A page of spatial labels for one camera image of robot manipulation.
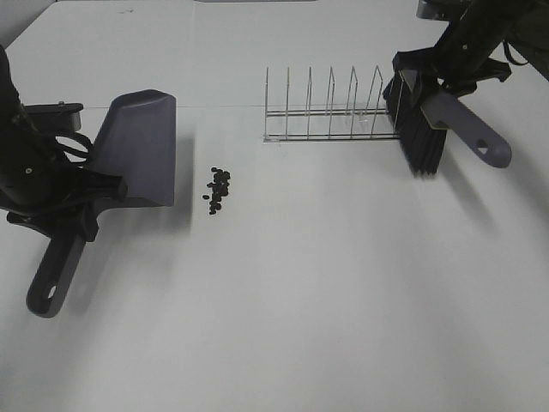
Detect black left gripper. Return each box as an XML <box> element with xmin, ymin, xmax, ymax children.
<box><xmin>0</xmin><ymin>128</ymin><xmax>129</xmax><ymax>242</ymax></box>

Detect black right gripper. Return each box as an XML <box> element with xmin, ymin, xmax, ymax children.
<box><xmin>392</xmin><ymin>16</ymin><xmax>513</xmax><ymax>96</ymax></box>

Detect grey brush black bristles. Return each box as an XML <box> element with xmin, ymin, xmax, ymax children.
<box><xmin>383</xmin><ymin>70</ymin><xmax>512</xmax><ymax>177</ymax></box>

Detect grey plastic dustpan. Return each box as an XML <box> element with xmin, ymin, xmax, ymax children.
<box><xmin>26</xmin><ymin>89</ymin><xmax>176</xmax><ymax>318</ymax></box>

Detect pile of coffee beans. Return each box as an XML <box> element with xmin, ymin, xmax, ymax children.
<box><xmin>202</xmin><ymin>167</ymin><xmax>231</xmax><ymax>215</ymax></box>

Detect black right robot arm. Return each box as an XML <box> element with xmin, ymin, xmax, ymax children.
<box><xmin>383</xmin><ymin>1</ymin><xmax>535</xmax><ymax>102</ymax></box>

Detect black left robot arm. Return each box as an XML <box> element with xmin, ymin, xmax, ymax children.
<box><xmin>1</xmin><ymin>53</ymin><xmax>127</xmax><ymax>241</ymax></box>

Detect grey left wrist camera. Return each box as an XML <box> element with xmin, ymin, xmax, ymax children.
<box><xmin>24</xmin><ymin>101</ymin><xmax>84</xmax><ymax>132</ymax></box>

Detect chrome wire dish rack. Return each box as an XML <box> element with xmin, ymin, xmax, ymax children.
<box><xmin>262</xmin><ymin>66</ymin><xmax>397</xmax><ymax>142</ymax></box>

